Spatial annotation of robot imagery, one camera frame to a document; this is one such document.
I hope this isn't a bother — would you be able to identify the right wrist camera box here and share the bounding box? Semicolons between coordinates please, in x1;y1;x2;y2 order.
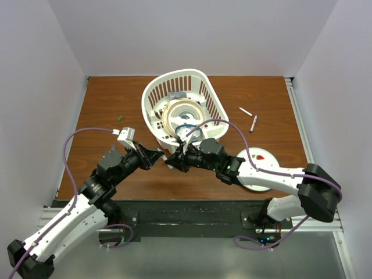
176;135;192;155

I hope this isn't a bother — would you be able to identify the watermelon pattern plate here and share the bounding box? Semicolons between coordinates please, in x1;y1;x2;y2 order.
237;147;280;192

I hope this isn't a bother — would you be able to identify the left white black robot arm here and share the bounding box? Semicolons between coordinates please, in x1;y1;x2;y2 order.
7;142;164;278

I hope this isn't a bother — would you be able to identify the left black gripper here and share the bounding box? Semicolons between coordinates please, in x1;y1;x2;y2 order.
112;141;163;185

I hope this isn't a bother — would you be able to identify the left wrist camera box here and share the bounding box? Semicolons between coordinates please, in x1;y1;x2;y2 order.
117;127;135;149

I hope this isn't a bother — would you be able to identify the grey object in basket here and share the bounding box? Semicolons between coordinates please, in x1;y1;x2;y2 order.
167;91;187;101

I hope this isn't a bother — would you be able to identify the white plastic dish basket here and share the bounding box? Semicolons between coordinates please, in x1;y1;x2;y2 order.
141;69;228;153

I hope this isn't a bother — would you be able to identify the blue white patterned bowl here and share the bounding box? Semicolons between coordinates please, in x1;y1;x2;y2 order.
175;124;202;142

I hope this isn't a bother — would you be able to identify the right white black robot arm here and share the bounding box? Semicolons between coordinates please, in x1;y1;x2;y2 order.
165;138;342;228

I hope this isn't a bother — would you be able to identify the white marker pen blue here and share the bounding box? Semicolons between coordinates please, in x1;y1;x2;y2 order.
249;115;258;134

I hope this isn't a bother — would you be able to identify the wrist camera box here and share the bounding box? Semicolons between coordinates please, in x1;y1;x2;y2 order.
176;135;192;155
117;127;135;149

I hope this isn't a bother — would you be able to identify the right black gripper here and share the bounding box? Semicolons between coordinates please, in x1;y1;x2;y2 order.
165;141;218;174

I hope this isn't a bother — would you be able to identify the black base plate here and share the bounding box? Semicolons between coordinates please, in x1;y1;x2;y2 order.
99;200;292;244

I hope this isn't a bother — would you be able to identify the small white pen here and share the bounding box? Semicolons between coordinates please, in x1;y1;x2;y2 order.
239;107;253;117

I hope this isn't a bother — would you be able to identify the aluminium rail frame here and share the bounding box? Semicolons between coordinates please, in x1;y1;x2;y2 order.
284;77;314;163

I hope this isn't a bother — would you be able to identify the tan rimmed plate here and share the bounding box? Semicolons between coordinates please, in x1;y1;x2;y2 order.
162;98;206;136

